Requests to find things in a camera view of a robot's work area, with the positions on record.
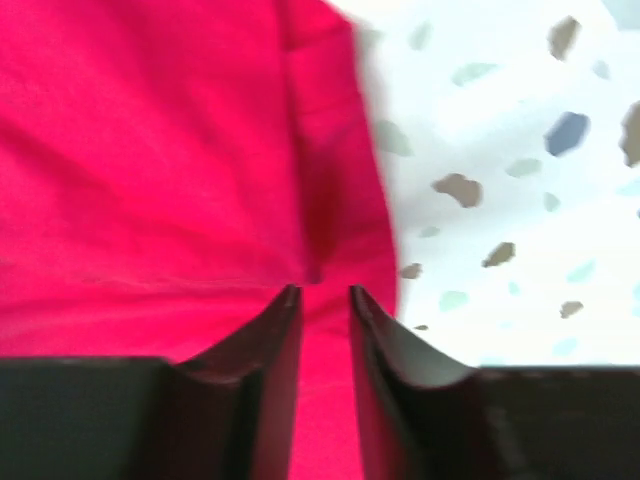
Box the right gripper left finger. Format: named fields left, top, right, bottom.
left=1, top=285, right=302, bottom=479

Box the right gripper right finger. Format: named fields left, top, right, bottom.
left=349, top=286, right=639, bottom=480

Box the crimson pink t shirt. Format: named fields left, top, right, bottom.
left=1, top=1, right=396, bottom=479

